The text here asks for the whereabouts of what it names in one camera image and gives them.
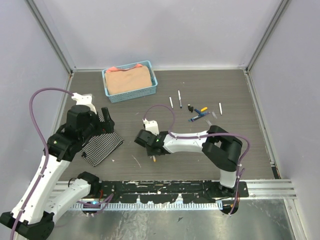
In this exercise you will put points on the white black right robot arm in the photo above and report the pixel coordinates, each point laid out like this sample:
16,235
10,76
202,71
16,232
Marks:
225,150

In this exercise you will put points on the purple gel pen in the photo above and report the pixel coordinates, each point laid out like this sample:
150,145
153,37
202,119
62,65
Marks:
194,116

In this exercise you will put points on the cyan gel pen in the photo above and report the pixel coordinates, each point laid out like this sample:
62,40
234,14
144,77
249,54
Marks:
199,116

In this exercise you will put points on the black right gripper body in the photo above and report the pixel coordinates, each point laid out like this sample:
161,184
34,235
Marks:
149,152

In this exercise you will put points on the white pen black tip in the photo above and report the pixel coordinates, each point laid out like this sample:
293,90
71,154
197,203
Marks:
171,102

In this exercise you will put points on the black white striped cloth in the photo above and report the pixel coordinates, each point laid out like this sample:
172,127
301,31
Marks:
100,147

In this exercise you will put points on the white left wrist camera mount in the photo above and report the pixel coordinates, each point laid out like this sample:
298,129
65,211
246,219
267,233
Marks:
84,99

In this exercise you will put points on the white pen blue end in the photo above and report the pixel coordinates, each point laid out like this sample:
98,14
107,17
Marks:
179,99

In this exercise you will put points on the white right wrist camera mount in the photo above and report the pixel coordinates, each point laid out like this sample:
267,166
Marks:
151,126

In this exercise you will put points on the white pen at right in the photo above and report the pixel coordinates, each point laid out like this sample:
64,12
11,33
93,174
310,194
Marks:
220,108

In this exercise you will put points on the slotted cable duct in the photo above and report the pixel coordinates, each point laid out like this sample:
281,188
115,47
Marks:
176,206

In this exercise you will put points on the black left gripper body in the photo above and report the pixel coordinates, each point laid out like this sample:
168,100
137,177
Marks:
103,127

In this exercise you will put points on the peach folded cloth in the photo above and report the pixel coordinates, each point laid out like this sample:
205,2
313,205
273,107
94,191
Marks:
121,80

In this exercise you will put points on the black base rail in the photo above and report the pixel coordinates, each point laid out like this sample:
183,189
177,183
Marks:
168,191

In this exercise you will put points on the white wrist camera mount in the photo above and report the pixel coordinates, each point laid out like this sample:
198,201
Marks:
151,126
84,99

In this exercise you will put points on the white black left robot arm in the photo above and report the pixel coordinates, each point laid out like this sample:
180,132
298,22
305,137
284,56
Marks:
34,217

